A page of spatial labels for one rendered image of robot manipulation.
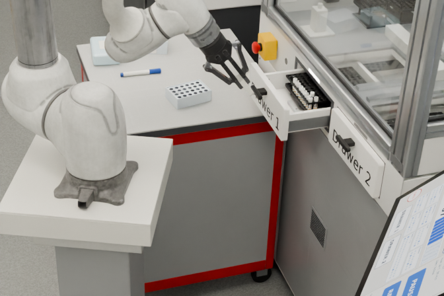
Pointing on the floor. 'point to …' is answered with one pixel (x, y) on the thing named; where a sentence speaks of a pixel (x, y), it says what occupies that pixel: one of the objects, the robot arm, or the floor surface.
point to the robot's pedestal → (97, 267)
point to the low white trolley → (202, 166)
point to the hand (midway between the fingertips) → (244, 84)
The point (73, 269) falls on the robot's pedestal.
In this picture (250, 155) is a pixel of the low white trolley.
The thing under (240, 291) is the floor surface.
